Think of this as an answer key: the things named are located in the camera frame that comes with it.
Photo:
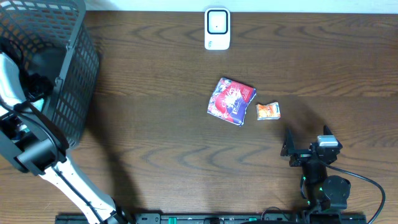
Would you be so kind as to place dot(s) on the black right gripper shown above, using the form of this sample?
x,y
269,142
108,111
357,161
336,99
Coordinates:
x,y
305,155

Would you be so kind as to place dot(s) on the orange tissue pack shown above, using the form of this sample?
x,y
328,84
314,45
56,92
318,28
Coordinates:
x,y
268,111

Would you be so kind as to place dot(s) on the purple pink liners pack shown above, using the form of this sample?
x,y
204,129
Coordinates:
x,y
229,101

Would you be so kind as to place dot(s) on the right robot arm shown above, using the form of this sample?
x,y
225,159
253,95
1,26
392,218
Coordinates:
x,y
326,194

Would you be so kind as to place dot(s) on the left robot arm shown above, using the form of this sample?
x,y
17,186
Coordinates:
x,y
33,144

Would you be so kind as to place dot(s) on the white barcode scanner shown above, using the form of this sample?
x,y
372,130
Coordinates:
x,y
217,29

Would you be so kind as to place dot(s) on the grey plastic mesh basket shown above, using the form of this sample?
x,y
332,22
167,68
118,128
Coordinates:
x,y
54,40

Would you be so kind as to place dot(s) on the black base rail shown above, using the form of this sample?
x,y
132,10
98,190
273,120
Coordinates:
x,y
272,217

